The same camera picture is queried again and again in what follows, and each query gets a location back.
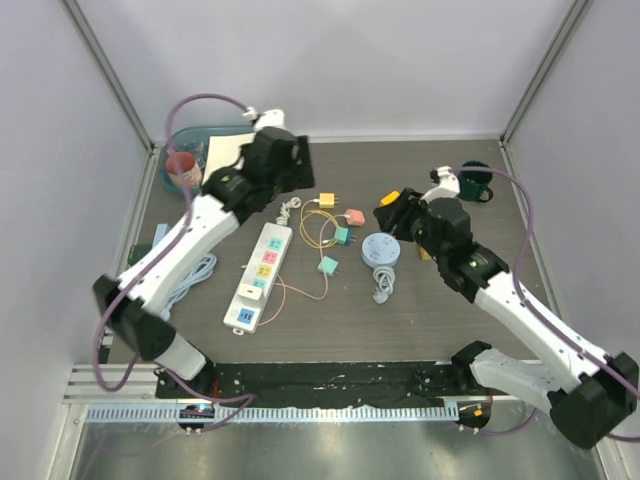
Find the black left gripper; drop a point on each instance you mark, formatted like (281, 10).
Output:
(300, 175)

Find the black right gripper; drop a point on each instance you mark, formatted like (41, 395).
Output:
(399, 213)

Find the yellow cube socket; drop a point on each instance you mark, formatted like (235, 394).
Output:
(389, 198)

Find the light blue round socket base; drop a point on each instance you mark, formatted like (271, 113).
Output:
(380, 250)

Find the pink plug adapter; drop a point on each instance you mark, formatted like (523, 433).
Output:
(354, 217)

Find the pale yellow USB charger plug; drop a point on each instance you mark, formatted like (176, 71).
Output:
(424, 255)

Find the orange USB charger plug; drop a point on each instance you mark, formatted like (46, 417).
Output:
(326, 200)

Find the white power strip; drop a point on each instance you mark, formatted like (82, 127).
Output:
(261, 270)

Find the teal USB charger plug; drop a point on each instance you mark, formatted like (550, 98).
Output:
(343, 236)

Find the white charger block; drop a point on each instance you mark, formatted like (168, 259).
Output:
(250, 292)

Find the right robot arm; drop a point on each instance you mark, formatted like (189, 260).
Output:
(585, 391)

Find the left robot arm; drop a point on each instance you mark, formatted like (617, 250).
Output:
(131, 305)

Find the white paper sheet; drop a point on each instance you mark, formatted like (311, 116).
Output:
(223, 151)

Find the teal plastic basin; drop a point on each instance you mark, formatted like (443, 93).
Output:
(195, 140)

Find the red patterned cup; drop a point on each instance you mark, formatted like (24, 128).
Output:
(183, 170)

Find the dark green mug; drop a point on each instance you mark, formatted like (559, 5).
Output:
(474, 182)

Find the light blue power strip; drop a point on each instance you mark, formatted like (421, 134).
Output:
(160, 232)

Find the dark green box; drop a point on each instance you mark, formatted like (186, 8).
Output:
(136, 253)

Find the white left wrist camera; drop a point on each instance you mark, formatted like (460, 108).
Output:
(268, 118)

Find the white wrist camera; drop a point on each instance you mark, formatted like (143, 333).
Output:
(268, 118)
(445, 184)

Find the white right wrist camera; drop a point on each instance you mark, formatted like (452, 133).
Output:
(445, 184)

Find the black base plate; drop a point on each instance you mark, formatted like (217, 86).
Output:
(339, 385)

